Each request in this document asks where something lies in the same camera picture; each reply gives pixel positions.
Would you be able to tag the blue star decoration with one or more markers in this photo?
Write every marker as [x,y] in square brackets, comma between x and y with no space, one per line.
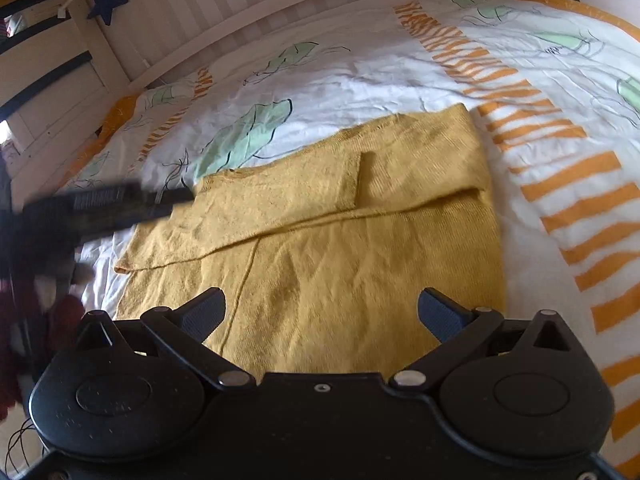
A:
[107,5]

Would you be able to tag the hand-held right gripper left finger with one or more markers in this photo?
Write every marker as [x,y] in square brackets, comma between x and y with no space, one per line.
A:
[202,312]

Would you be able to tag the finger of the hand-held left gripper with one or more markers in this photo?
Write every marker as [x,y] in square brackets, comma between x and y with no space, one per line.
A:
[172,197]

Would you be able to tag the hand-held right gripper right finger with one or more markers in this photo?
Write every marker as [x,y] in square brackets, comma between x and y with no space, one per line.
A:
[436,312]

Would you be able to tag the yellow knit sweater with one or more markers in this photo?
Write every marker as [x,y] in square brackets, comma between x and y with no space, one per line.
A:
[325,260]

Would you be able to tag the white leaf print bed cover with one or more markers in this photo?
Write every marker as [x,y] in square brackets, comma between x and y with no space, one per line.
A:
[375,80]

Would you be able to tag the white wooden bed frame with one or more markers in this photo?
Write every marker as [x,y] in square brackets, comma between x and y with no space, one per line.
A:
[200,5]

